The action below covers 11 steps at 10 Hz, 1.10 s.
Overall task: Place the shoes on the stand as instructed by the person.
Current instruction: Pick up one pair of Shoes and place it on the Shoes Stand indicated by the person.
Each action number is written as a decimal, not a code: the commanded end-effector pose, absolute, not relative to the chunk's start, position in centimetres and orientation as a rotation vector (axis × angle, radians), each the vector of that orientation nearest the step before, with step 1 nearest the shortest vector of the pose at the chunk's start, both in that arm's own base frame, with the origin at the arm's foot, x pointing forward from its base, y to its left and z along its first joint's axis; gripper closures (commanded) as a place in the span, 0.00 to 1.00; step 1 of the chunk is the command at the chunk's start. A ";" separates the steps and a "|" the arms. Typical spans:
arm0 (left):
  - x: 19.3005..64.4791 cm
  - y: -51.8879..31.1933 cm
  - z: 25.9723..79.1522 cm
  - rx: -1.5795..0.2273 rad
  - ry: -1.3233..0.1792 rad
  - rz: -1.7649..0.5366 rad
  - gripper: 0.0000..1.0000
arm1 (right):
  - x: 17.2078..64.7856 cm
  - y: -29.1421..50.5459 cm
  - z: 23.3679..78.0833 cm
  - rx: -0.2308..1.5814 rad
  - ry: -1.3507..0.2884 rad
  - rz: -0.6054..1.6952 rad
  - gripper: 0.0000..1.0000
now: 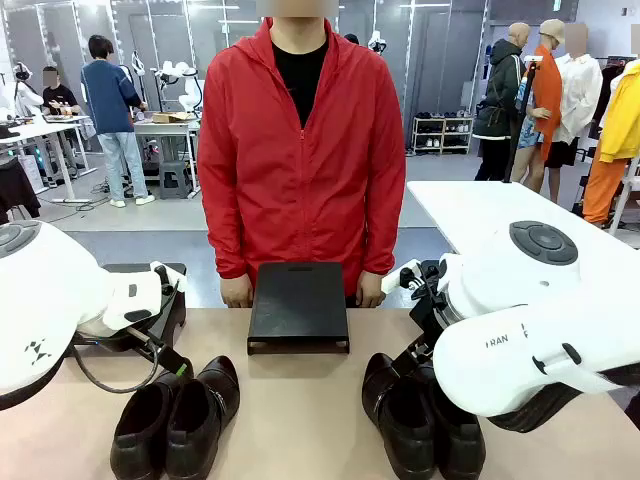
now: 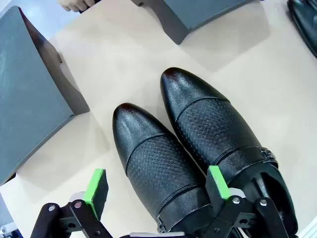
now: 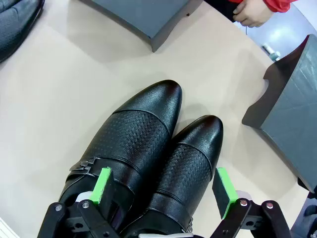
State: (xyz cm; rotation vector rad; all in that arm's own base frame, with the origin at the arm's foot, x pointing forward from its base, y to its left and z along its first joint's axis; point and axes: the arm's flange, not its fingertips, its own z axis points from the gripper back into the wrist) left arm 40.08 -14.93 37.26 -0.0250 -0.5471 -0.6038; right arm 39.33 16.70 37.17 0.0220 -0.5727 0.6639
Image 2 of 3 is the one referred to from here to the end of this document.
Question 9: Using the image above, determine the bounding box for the person's hand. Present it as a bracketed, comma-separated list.
[58, 0, 100, 13]

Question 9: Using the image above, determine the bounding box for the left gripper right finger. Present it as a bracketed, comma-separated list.
[195, 165, 290, 238]

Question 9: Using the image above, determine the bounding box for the black smooth leather shoe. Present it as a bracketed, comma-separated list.
[286, 0, 317, 60]

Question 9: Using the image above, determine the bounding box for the black embossed buckle shoe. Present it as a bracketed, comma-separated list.
[159, 66, 299, 235]
[112, 103, 218, 235]

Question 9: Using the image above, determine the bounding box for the grey shoe stand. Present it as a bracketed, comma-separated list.
[0, 5, 90, 186]
[131, 0, 263, 46]

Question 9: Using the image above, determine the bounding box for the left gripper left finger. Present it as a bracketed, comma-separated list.
[31, 168, 112, 238]

